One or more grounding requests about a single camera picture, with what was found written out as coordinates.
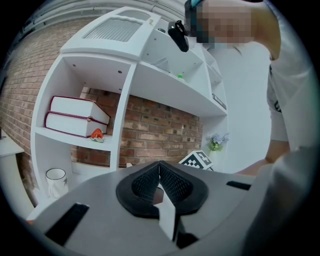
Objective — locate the dark flat book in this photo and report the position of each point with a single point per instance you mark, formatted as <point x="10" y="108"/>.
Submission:
<point x="219" y="101"/>

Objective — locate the person's white shirt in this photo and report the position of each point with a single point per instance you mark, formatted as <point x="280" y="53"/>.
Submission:
<point x="245" y="100"/>

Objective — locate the black head camera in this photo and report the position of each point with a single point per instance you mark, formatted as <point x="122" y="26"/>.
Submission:
<point x="178" y="35"/>

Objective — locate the white shelf unit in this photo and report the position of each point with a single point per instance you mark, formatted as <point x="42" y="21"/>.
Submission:
<point x="160" y="85"/>

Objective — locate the small green object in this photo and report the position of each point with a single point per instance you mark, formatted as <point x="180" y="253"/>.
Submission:
<point x="180" y="75"/>

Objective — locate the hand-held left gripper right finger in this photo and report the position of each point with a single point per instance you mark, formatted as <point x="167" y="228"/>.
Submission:
<point x="215" y="200"/>

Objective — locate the pale blue flower bunch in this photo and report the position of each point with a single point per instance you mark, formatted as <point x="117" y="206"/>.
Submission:
<point x="217" y="141"/>

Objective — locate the red strawberry ornament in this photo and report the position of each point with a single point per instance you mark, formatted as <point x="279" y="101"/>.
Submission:
<point x="97" y="134"/>

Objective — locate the thick red-covered book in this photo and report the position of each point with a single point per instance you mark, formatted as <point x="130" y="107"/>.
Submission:
<point x="75" y="106"/>
<point x="70" y="125"/>

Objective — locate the white side table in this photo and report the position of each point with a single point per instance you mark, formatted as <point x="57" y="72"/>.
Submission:
<point x="8" y="147"/>

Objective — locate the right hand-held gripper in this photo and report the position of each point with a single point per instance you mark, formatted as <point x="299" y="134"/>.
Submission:
<point x="197" y="160"/>

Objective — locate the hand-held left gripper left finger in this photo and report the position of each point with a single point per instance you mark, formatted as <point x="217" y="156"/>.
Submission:
<point x="100" y="212"/>

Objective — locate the white mug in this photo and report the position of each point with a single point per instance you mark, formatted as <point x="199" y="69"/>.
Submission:
<point x="56" y="181"/>

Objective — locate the person's head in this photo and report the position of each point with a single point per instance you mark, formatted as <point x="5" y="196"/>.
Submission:
<point x="225" y="22"/>

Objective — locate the person's right forearm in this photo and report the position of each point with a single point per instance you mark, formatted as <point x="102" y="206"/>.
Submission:
<point x="255" y="167"/>

